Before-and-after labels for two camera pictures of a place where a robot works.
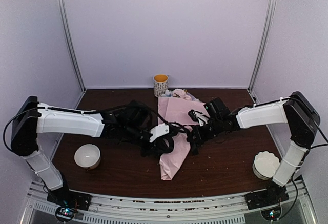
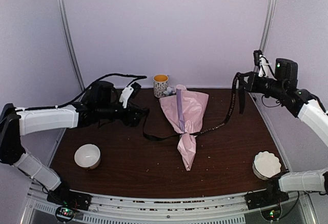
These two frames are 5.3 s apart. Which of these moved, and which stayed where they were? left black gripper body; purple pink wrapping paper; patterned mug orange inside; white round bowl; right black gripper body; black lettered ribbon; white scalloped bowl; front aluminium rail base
Moved: right black gripper body; purple pink wrapping paper; left black gripper body; black lettered ribbon
Stayed: front aluminium rail base; white scalloped bowl; patterned mug orange inside; white round bowl
